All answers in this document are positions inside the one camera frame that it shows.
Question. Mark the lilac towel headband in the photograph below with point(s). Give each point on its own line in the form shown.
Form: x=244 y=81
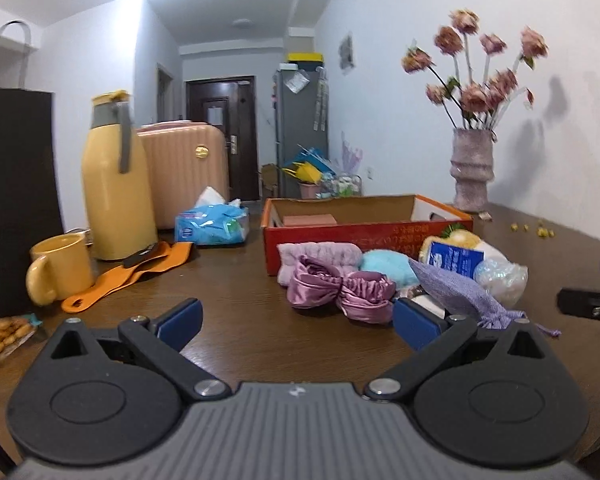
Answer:
x=320 y=252

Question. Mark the yellow thermos jug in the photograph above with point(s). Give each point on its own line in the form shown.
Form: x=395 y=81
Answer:
x=115 y=200

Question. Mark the pink bucket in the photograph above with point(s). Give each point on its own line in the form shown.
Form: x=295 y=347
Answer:
x=310 y=190

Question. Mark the pink suitcase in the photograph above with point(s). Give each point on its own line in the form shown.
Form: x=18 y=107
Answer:
x=190 y=170

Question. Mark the yellow and black box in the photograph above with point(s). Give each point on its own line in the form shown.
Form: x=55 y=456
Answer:
x=305 y=58

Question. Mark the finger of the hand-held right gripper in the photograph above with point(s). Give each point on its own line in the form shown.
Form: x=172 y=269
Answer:
x=582 y=302

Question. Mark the tall cardboard box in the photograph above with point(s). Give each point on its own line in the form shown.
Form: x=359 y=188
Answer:
x=269 y=180

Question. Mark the dried pink roses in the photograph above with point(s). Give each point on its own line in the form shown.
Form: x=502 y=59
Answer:
x=475 y=95

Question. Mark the dark brown door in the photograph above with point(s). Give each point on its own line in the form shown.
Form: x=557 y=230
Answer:
x=220 y=140

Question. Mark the purple wall decoration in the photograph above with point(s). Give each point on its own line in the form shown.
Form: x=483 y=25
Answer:
x=351 y=152

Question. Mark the purple satin hair band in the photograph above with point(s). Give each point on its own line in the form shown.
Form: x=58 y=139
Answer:
x=330 y=290

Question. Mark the orange cardboard box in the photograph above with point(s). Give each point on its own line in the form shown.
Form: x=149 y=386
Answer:
x=330 y=246

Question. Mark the blue and yellow bag pile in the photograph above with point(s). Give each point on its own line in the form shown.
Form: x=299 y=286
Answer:
x=307 y=167

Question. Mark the pink sponge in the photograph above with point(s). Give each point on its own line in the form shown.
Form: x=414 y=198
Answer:
x=310 y=220

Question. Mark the white hanging umbrella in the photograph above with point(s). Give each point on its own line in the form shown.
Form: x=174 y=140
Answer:
x=321 y=100

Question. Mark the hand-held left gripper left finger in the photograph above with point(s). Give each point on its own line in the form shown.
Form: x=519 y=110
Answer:
x=182 y=321

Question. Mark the clear plastic bag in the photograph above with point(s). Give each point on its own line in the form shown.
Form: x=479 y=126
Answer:
x=502 y=282

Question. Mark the purple cloth pouch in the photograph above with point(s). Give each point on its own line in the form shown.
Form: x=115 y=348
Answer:
x=455 y=295

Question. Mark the white and blue packet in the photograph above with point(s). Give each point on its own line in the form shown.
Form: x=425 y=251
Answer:
x=455 y=259

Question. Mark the snack packet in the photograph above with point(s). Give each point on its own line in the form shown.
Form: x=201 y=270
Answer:
x=2 y=335

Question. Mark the wall panel picture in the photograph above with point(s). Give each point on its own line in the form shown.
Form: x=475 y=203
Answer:
x=346 y=52

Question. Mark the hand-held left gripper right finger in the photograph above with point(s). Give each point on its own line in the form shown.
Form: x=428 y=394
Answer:
x=412 y=324

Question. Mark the grey refrigerator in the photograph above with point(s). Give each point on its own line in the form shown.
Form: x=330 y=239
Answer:
x=297 y=125

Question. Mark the scattered yellow crumbs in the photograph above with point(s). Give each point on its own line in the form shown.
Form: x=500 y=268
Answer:
x=542 y=232

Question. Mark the yellow mug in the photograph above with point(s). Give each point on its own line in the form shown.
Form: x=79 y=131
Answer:
x=65 y=265

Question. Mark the blue tissue pack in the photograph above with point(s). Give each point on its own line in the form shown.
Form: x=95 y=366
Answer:
x=210 y=225

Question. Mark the pink textured vase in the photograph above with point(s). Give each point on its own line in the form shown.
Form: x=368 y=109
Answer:
x=472 y=170

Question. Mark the side doorway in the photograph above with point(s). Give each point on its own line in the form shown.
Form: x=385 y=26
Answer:
x=164 y=95

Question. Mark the light blue fluffy cloth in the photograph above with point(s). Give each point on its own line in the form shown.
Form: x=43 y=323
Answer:
x=387 y=267

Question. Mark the yellow fluffy sponge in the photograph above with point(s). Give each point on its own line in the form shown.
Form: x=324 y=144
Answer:
x=461 y=237

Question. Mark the fallen dried petal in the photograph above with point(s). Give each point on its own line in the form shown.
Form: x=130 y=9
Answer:
x=482 y=216

